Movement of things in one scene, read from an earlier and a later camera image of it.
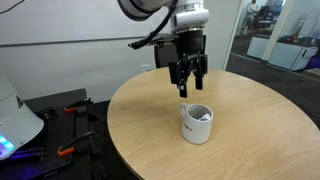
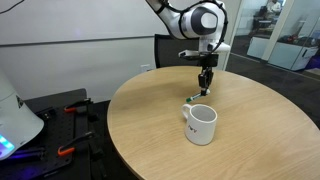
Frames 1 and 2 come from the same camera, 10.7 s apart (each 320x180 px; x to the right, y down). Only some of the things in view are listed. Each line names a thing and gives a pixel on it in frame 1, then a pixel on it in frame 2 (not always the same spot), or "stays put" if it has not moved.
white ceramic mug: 196,123 stays put
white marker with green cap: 205,117 → 189,99
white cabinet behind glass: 284,55 stays put
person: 252,10 → 275,7
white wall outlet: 144,67 stays put
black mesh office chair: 165,51 stays put
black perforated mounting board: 72,144 stays put
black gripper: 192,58 → 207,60
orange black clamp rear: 72,108 stays put
